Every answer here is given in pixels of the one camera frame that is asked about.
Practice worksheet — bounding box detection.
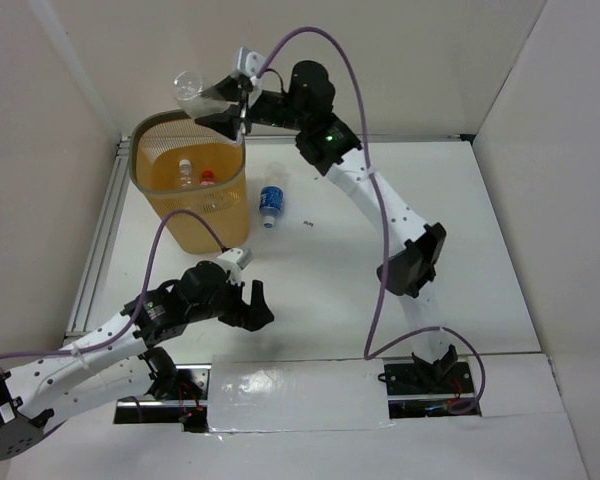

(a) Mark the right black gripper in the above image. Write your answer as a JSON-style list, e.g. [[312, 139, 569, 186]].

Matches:
[[194, 73, 309, 141]]

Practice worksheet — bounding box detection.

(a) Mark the clear square plastic bottle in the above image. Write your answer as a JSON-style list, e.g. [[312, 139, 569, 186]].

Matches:
[[172, 71, 229, 119]]

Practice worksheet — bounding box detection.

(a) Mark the red label plastic bottle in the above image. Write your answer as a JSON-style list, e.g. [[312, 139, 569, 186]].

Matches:
[[199, 169, 217, 187]]

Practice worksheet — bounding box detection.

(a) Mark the clear ribbed plastic bottle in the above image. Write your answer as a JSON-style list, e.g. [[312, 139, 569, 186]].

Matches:
[[178, 159, 194, 188]]

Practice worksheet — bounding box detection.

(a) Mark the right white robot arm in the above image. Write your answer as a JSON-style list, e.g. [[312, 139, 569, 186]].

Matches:
[[193, 60, 447, 334]]

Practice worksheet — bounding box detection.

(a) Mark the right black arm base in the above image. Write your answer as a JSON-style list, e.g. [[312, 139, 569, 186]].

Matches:
[[377, 345, 480, 419]]

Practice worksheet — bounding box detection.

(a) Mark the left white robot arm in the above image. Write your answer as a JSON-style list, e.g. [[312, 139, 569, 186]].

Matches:
[[0, 261, 274, 461]]

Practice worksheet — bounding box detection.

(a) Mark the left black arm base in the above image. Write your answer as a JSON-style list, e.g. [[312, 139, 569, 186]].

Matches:
[[113, 347, 211, 434]]

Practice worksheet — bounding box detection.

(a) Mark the yellow mesh waste bin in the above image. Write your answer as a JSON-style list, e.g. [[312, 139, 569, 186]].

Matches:
[[129, 110, 250, 247]]

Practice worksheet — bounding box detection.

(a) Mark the blue label plastic bottle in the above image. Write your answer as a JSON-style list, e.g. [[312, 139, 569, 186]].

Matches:
[[259, 162, 288, 228]]

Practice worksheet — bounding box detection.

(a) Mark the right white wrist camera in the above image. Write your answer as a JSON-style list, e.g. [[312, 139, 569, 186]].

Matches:
[[231, 47, 267, 107]]

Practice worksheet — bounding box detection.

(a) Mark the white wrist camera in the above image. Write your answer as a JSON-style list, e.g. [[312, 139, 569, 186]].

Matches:
[[231, 47, 267, 107], [214, 247, 253, 285]]

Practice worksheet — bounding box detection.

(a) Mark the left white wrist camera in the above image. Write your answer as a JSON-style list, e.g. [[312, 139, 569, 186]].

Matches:
[[214, 247, 253, 285]]

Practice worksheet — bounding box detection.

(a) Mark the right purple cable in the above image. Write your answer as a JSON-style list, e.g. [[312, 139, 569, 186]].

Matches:
[[259, 26, 492, 416]]

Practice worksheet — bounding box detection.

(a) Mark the purple cable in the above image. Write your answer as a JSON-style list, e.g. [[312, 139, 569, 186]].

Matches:
[[259, 26, 492, 416], [0, 209, 231, 459]]

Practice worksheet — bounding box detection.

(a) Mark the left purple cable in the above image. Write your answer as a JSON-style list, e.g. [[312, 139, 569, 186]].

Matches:
[[0, 209, 231, 459]]

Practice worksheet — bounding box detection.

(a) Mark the aluminium frame rail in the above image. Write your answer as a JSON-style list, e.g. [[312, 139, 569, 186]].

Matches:
[[64, 136, 130, 342]]

